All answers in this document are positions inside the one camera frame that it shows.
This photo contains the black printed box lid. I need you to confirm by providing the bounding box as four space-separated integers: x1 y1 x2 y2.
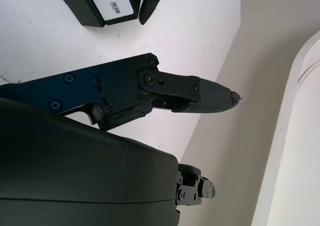
79 0 139 26

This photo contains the white rounded panel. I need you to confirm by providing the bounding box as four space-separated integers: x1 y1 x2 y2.
249 29 320 226

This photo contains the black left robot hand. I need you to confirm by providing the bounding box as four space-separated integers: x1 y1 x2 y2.
129 0 166 26

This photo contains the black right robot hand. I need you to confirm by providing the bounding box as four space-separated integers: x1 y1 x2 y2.
0 52 244 226

